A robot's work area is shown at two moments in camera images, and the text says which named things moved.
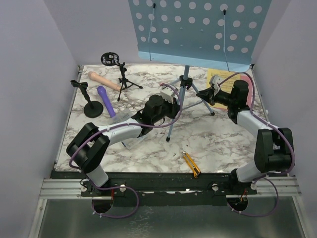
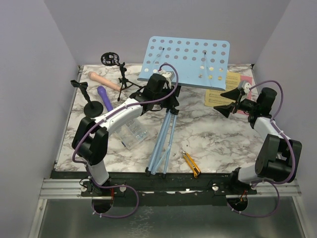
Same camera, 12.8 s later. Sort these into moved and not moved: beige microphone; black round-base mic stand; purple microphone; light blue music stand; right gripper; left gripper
Moved: light blue music stand; right gripper
Not moved: beige microphone; left gripper; purple microphone; black round-base mic stand
